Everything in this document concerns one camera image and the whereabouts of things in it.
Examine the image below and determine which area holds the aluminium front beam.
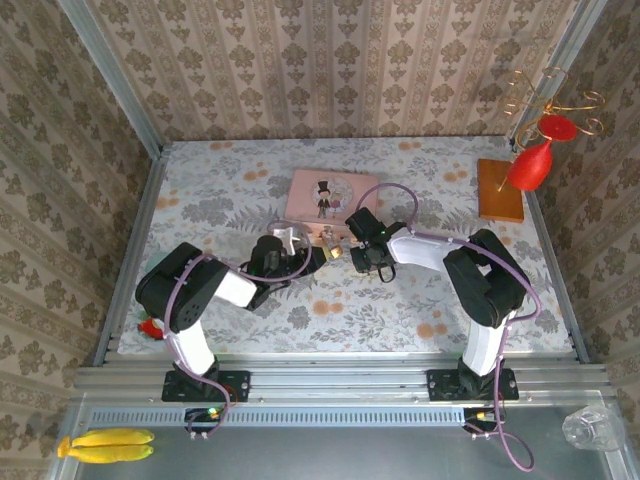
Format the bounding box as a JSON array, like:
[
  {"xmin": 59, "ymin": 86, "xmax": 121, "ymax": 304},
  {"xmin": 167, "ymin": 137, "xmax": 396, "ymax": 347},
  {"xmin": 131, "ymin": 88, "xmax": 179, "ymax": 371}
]
[{"xmin": 73, "ymin": 352, "xmax": 617, "ymax": 404}]

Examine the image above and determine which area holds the aluminium side rail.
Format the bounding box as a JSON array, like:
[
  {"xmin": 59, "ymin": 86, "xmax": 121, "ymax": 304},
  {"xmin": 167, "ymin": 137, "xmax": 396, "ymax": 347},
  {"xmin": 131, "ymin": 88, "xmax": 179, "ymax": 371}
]
[
  {"xmin": 523, "ymin": 192, "xmax": 592, "ymax": 365},
  {"xmin": 93, "ymin": 144, "xmax": 171, "ymax": 367}
]

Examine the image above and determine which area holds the red yellow plush toy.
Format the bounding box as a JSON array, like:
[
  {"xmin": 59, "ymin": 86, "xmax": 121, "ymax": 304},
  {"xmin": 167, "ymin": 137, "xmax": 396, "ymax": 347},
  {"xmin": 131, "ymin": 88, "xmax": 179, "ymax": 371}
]
[{"xmin": 137, "ymin": 317, "xmax": 167, "ymax": 342}]

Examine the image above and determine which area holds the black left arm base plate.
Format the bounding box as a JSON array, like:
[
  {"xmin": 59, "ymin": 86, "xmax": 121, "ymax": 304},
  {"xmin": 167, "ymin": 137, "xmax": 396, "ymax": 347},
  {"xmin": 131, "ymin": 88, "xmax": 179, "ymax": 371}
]
[{"xmin": 162, "ymin": 368, "xmax": 251, "ymax": 403}]

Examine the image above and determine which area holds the gold wire stand wooden base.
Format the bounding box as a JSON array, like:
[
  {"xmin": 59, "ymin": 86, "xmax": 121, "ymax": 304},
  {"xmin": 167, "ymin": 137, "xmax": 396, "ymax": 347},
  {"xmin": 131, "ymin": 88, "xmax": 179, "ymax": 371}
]
[{"xmin": 476, "ymin": 66, "xmax": 607, "ymax": 225}]

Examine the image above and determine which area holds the aluminium frame post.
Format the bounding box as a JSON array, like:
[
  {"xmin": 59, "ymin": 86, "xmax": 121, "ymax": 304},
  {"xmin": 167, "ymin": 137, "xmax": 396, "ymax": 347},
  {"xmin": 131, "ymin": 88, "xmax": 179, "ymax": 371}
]
[
  {"xmin": 508, "ymin": 0, "xmax": 604, "ymax": 149},
  {"xmin": 57, "ymin": 0, "xmax": 164, "ymax": 157}
]

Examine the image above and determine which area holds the yellow banana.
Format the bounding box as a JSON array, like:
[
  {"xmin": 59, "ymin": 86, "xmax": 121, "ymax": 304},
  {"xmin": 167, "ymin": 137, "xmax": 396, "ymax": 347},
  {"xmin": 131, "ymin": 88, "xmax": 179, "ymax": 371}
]
[
  {"xmin": 56, "ymin": 436, "xmax": 155, "ymax": 465},
  {"xmin": 72, "ymin": 427, "xmax": 156, "ymax": 448}
]

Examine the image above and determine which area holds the floral table cover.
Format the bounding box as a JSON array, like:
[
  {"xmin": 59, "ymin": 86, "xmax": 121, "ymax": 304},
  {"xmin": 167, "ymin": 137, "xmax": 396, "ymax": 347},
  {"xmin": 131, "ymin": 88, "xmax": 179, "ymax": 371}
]
[{"xmin": 117, "ymin": 137, "xmax": 575, "ymax": 356}]

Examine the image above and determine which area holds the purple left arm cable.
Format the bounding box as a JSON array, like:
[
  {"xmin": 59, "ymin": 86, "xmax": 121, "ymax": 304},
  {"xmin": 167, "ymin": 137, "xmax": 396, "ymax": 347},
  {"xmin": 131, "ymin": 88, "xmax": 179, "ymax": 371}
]
[{"xmin": 162, "ymin": 219, "xmax": 314, "ymax": 442}]

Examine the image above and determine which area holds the pink illustrated box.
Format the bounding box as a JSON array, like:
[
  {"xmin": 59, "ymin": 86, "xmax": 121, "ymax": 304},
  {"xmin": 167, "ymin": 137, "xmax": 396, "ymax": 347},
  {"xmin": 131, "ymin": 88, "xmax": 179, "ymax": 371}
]
[{"xmin": 283, "ymin": 168, "xmax": 380, "ymax": 240}]

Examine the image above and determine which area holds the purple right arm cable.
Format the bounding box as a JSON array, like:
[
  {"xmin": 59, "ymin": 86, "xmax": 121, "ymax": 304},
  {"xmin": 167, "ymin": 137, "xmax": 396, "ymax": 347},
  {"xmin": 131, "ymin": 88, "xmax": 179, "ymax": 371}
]
[{"xmin": 352, "ymin": 182, "xmax": 544, "ymax": 472}]

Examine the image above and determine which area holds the clear plastic cup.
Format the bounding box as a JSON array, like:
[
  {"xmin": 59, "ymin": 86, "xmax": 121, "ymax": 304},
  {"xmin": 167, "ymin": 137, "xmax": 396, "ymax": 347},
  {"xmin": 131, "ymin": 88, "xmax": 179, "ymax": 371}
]
[{"xmin": 561, "ymin": 405, "xmax": 627, "ymax": 453}]

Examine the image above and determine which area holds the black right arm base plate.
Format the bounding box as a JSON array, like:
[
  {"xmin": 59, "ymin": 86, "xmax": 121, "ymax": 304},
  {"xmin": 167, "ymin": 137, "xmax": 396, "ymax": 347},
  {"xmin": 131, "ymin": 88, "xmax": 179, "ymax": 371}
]
[{"xmin": 426, "ymin": 367, "xmax": 520, "ymax": 402}]

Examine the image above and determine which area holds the red plastic wine glass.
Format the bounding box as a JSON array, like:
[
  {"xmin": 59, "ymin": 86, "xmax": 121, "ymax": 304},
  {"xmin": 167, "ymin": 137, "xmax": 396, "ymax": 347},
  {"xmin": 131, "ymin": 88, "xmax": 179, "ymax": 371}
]
[{"xmin": 506, "ymin": 113, "xmax": 579, "ymax": 193}]

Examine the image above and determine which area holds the grey slotted cable duct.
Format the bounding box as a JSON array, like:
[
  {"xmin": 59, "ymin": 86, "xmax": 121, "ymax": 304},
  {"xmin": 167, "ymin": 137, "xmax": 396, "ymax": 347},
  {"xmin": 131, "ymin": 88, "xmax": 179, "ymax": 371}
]
[{"xmin": 88, "ymin": 407, "xmax": 496, "ymax": 428}]

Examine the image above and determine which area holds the black controller board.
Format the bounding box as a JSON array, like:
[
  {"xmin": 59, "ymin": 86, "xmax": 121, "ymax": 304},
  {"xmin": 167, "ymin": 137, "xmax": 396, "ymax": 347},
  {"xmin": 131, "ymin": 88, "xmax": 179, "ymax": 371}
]
[
  {"xmin": 184, "ymin": 407, "xmax": 225, "ymax": 435},
  {"xmin": 462, "ymin": 407, "xmax": 501, "ymax": 435}
]

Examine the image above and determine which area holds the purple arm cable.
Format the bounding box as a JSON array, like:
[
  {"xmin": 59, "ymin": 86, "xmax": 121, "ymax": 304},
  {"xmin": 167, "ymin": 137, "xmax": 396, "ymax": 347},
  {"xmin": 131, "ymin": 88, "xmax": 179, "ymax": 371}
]
[
  {"xmin": 162, "ymin": 219, "xmax": 314, "ymax": 442},
  {"xmin": 352, "ymin": 182, "xmax": 544, "ymax": 472}
]

